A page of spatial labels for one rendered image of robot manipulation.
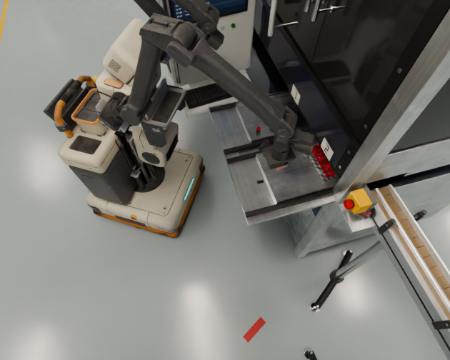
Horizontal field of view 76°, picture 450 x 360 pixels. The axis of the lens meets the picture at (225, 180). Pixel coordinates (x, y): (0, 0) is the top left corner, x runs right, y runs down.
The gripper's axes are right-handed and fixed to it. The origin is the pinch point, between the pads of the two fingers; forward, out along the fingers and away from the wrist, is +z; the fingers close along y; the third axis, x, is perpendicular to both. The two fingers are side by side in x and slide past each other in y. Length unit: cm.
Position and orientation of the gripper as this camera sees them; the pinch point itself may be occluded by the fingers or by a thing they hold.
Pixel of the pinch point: (276, 168)
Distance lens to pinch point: 111.2
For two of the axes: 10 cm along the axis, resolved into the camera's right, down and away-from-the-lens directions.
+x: -2.6, -8.3, 5.0
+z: 0.4, 5.1, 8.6
